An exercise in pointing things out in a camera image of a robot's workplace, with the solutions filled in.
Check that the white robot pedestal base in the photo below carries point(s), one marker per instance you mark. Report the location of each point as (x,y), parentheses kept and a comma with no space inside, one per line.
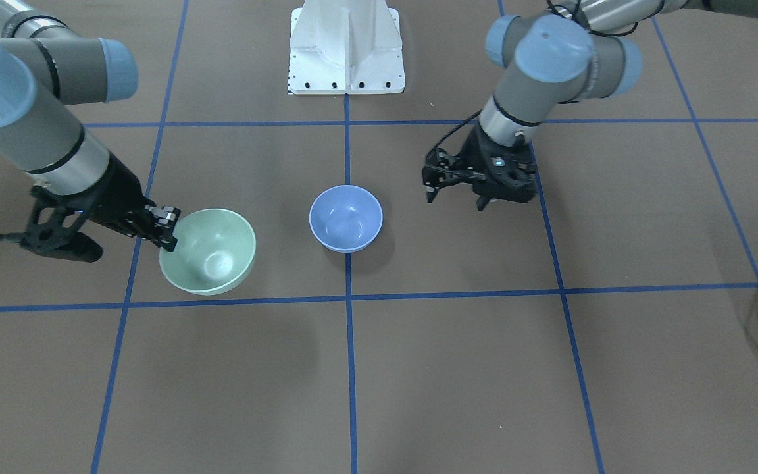
(345,47)

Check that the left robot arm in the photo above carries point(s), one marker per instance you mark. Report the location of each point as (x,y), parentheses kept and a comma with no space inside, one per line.
(573,51)

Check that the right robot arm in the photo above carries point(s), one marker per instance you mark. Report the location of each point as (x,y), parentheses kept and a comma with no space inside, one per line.
(45,67)

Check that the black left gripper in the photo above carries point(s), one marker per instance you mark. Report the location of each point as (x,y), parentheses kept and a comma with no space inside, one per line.
(476,155)

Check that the green bowl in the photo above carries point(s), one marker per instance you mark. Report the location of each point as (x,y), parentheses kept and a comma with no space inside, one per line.
(214,253)

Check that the blue bowl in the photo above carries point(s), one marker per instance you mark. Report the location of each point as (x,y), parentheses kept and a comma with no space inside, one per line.
(346,218)

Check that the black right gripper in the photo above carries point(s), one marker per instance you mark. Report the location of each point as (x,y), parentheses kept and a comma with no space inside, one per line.
(118,195)

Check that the brown paper table cover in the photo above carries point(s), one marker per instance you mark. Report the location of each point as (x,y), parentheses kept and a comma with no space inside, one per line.
(608,326)

